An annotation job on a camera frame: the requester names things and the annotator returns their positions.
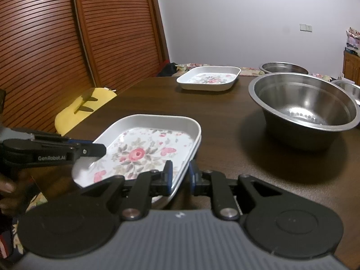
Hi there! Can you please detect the medium stainless steel bowl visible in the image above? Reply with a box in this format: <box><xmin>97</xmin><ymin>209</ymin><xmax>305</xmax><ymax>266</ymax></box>
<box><xmin>259</xmin><ymin>62</ymin><xmax>309</xmax><ymax>75</ymax></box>

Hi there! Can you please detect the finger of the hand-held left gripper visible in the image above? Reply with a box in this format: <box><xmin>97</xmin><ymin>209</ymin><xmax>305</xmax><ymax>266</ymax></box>
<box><xmin>67</xmin><ymin>142</ymin><xmax>107</xmax><ymax>162</ymax></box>
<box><xmin>27</xmin><ymin>131</ymin><xmax>95</xmax><ymax>146</ymax></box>

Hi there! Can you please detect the yellow stool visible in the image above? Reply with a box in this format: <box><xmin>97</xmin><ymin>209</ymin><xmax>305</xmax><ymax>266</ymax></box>
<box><xmin>54</xmin><ymin>87</ymin><xmax>118</xmax><ymax>135</ymax></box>

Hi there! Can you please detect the floral patterned cloth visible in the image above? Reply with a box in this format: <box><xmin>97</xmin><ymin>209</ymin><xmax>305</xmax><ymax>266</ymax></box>
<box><xmin>11</xmin><ymin>193</ymin><xmax>48</xmax><ymax>255</ymax></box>

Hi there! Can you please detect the wooden louvered wardrobe door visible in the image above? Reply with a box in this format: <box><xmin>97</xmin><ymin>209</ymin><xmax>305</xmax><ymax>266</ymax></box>
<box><xmin>72</xmin><ymin>0</ymin><xmax>171</xmax><ymax>93</ymax></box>
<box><xmin>0</xmin><ymin>0</ymin><xmax>96</xmax><ymax>135</ymax></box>

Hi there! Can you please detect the white floral rectangular plate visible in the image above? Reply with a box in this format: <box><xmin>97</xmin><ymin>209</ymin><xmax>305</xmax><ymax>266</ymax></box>
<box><xmin>72</xmin><ymin>114</ymin><xmax>202</xmax><ymax>211</ymax></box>
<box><xmin>176</xmin><ymin>65</ymin><xmax>241</xmax><ymax>92</ymax></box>

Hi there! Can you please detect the small stainless steel bowl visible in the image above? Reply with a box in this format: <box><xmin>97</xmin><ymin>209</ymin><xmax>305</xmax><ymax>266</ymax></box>
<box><xmin>330</xmin><ymin>79</ymin><xmax>360</xmax><ymax>106</ymax></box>

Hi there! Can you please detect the wooden cabinet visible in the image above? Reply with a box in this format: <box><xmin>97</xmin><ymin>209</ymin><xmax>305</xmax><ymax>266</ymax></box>
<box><xmin>342</xmin><ymin>50</ymin><xmax>360</xmax><ymax>85</ymax></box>

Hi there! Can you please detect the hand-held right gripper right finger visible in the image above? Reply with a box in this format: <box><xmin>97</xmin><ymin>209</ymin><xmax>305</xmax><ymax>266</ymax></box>
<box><xmin>188</xmin><ymin>160</ymin><xmax>283</xmax><ymax>220</ymax></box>

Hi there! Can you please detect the dark cloth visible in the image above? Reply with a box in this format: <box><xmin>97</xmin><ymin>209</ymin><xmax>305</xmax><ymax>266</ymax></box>
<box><xmin>156</xmin><ymin>60</ymin><xmax>179</xmax><ymax>77</ymax></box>

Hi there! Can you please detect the stack of folded cloths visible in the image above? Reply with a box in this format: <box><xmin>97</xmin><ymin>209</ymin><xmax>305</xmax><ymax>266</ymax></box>
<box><xmin>345</xmin><ymin>27</ymin><xmax>360</xmax><ymax>54</ymax></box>

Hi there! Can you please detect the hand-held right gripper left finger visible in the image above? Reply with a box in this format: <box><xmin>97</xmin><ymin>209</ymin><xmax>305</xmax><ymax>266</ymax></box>
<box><xmin>80</xmin><ymin>160</ymin><xmax>173</xmax><ymax>221</ymax></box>

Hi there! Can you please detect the person's left hand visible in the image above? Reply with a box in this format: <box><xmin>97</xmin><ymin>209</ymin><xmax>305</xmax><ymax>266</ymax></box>
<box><xmin>0</xmin><ymin>171</ymin><xmax>31</xmax><ymax>217</ymax></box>

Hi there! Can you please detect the large stainless steel bowl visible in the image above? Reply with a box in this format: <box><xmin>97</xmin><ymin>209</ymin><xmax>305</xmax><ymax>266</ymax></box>
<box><xmin>248</xmin><ymin>72</ymin><xmax>360</xmax><ymax>151</ymax></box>

